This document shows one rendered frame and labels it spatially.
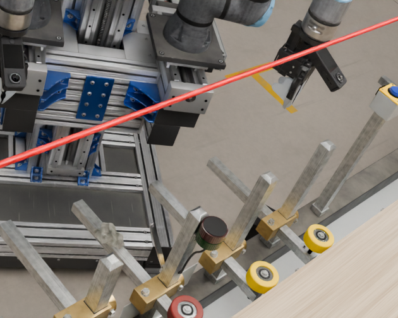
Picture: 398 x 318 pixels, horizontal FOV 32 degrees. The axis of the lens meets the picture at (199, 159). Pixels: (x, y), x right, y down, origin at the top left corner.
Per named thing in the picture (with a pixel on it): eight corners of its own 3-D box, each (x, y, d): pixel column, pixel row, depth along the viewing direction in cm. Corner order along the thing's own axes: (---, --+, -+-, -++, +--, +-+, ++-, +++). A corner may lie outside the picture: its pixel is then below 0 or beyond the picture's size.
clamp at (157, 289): (128, 300, 167) (133, 288, 163) (168, 276, 175) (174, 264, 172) (143, 317, 165) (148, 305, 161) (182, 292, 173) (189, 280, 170)
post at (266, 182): (200, 284, 199) (261, 172, 167) (208, 279, 201) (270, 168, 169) (208, 293, 197) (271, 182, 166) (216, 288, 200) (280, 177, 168)
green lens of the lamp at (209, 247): (189, 235, 152) (192, 229, 150) (208, 225, 155) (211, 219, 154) (208, 255, 149) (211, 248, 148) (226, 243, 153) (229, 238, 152)
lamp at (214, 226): (169, 278, 163) (197, 221, 149) (186, 268, 166) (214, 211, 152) (185, 296, 161) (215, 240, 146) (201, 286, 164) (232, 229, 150)
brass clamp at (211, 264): (196, 260, 184) (202, 248, 181) (229, 240, 193) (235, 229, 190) (211, 276, 182) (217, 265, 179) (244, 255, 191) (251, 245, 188)
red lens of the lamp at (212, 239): (193, 228, 150) (196, 222, 148) (211, 218, 154) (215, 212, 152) (211, 248, 148) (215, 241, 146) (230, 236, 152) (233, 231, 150)
